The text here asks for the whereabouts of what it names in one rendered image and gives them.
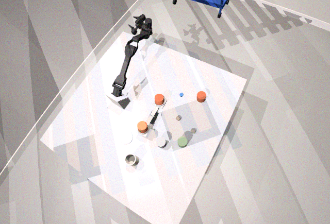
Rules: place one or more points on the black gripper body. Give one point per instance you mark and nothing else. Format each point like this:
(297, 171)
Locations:
(134, 30)

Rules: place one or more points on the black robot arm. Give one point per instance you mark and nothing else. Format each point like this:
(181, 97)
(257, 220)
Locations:
(130, 51)

